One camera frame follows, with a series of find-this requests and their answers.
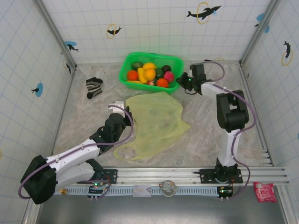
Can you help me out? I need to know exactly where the small dolphin ring sticker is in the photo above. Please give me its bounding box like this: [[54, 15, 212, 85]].
[[106, 23, 123, 39]]

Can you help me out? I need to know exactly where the orange-yellow fake fruit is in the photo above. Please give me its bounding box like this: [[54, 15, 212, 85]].
[[143, 68, 157, 81]]

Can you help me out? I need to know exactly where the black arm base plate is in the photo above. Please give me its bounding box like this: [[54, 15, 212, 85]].
[[101, 168, 119, 185], [199, 168, 243, 185]]

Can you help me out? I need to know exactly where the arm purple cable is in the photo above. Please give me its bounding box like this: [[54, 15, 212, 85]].
[[18, 104, 135, 200], [203, 59, 257, 200]]

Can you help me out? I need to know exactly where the aluminium frame post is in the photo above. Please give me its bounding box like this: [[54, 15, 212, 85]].
[[32, 0, 78, 70], [238, 0, 282, 67]]

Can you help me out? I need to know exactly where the red fake pomegranate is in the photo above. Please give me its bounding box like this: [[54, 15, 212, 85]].
[[163, 71, 175, 83]]

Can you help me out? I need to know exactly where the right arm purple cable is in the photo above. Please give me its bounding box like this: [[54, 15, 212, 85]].
[[203, 59, 257, 200]]

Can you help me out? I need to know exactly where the black white striped sock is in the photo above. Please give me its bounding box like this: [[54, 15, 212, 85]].
[[85, 77, 104, 100]]

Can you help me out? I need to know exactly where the orange fake orange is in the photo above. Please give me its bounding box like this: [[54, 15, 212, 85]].
[[127, 70, 139, 82], [156, 78, 170, 88]]

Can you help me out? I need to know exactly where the white slotted cable duct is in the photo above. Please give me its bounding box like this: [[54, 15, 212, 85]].
[[44, 186, 235, 196]]

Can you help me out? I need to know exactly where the thin black cable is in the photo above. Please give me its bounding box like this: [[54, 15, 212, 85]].
[[183, 86, 201, 96]]

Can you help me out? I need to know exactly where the black seal ring sticker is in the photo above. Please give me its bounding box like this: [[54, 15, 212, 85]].
[[281, 41, 294, 66]]

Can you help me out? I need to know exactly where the red snack packet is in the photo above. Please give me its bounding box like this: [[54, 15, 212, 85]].
[[253, 182, 278, 203]]

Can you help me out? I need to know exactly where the blue whale sticker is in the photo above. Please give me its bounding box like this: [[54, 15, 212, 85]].
[[254, 13, 271, 34]]

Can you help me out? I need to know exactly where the small circuit board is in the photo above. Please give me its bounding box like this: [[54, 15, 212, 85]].
[[217, 185, 234, 201], [87, 180, 110, 200]]

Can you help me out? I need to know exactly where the grey plastic card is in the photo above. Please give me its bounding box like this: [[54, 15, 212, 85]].
[[132, 185, 152, 198]]

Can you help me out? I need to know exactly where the aluminium table side rail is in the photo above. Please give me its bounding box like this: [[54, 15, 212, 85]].
[[22, 66, 78, 224], [239, 62, 275, 167]]

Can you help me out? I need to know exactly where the yellow fake banana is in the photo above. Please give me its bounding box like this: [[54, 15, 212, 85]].
[[137, 67, 148, 84]]

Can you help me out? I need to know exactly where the black fish ring sticker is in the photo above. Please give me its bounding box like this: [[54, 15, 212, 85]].
[[62, 57, 72, 75]]

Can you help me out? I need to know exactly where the yellow plastic bag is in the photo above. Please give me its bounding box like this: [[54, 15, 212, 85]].
[[114, 91, 192, 161]]

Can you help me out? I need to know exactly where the blue circle shark sticker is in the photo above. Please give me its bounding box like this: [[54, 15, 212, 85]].
[[64, 41, 79, 52]]

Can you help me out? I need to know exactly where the large dolphin ring sticker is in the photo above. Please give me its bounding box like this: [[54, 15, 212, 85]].
[[186, 1, 222, 25]]

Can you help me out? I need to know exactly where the blue oval fish sticker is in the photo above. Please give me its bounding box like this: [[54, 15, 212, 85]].
[[31, 83, 44, 97]]

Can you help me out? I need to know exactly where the green plastic basket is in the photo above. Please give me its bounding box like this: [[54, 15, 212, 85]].
[[118, 51, 185, 96]]

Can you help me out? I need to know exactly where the round silver disc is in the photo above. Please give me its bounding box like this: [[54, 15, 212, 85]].
[[160, 180, 177, 198]]

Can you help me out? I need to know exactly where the aluminium mounting rail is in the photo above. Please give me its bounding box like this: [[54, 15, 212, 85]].
[[100, 166, 289, 187]]

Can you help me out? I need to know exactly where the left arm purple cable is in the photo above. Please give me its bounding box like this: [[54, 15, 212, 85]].
[[18, 104, 135, 200]]

